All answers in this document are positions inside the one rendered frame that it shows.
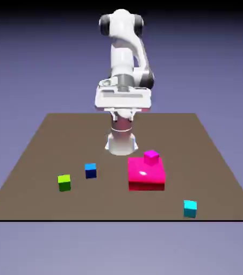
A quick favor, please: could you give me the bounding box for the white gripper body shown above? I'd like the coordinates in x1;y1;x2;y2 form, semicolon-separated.
94;86;152;113

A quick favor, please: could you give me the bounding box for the small magenta cube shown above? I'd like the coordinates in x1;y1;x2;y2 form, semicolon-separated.
143;150;160;167

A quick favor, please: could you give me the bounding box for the small blue cube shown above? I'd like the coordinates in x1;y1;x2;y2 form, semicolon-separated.
84;163;97;179

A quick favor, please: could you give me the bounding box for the small green cube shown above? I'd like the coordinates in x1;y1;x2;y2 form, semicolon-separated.
57;174;72;192

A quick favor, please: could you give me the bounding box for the small cyan cube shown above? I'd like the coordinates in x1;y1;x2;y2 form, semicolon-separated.
183;200;198;219

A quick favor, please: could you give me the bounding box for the large pink box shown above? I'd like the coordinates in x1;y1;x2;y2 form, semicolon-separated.
127;157;167;192

